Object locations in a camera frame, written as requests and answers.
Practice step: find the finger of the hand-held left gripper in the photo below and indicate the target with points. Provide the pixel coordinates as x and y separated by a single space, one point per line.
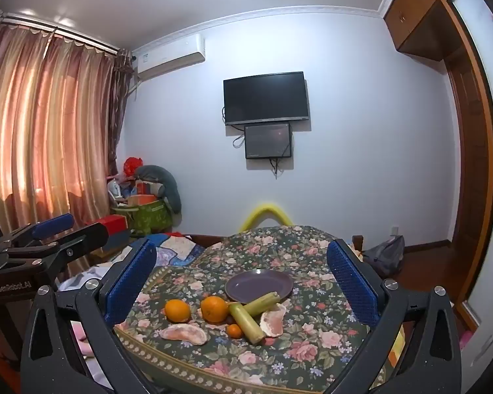
82 238
53 223

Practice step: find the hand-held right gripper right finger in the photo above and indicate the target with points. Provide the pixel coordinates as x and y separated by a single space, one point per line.
353 283

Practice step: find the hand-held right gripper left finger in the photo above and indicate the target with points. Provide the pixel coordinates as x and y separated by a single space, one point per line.
129 283

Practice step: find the orange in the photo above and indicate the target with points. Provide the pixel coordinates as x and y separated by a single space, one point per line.
213 309
177 310

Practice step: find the peeled pomelo segment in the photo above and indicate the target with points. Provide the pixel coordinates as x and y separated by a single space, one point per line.
185 332

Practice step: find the pomelo wedge with rind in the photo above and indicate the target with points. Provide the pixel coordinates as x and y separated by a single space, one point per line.
273 322

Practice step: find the thin green sugarcane piece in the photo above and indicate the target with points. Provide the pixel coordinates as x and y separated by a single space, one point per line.
263 303

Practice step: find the purple plate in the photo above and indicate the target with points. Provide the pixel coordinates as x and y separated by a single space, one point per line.
254 285

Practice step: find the small mandarin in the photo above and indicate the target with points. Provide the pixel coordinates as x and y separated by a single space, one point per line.
234 330

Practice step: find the white cloth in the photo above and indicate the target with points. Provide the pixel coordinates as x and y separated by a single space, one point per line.
82 273

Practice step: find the red box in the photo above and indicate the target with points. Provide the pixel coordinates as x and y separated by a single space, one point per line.
115 223

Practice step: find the blue box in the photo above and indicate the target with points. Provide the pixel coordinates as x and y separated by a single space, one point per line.
119 241

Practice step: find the grey backpack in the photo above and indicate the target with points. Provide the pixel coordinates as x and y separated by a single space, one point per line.
384 254

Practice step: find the patchwork quilt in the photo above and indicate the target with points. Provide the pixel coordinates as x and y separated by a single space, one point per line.
176 250

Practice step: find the floral tablecloth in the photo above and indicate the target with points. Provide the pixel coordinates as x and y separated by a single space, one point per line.
312 336

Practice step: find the green fabric bag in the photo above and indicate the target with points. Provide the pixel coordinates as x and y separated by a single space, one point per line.
148 217

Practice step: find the cardboard box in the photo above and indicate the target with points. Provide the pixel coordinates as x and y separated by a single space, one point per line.
141 200

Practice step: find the red plastic bag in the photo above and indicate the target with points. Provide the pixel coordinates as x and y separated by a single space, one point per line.
131 166

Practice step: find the pink striped curtain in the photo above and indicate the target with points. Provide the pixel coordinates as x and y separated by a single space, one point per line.
45 131

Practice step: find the yellow foam tube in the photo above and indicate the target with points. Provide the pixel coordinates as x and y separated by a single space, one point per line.
267 206

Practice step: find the brown side curtain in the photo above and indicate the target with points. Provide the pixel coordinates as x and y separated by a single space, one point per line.
121 102

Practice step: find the small black monitor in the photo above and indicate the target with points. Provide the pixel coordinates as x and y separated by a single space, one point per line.
267 141

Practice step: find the brown wooden door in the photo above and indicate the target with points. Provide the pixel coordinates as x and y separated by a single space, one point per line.
470 152

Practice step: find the white air conditioner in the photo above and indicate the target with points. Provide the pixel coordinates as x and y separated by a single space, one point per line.
168 59

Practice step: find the wooden overhead cabinet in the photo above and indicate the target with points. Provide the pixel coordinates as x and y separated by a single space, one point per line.
415 8

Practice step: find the wall socket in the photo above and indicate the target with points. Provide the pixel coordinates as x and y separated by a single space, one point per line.
395 230

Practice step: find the dark wooden bed frame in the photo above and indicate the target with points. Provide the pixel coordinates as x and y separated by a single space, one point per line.
205 239

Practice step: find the white curtain rail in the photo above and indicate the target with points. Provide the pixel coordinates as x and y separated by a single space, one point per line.
61 32

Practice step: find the black wall television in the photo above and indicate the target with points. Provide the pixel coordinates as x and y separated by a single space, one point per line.
267 98

